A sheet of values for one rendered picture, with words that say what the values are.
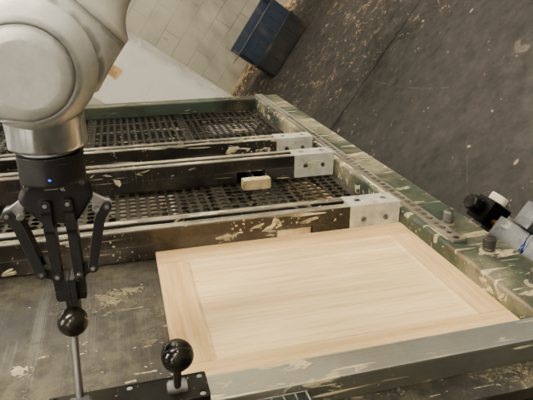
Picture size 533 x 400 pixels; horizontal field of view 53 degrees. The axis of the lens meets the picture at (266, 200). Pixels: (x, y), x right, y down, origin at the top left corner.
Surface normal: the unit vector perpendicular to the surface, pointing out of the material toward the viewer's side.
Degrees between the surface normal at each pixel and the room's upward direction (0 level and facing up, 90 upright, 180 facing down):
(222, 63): 90
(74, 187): 90
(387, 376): 90
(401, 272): 56
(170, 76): 90
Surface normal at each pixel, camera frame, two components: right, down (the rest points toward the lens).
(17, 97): 0.27, 0.39
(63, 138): 0.72, 0.26
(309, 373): 0.00, -0.93
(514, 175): -0.80, -0.44
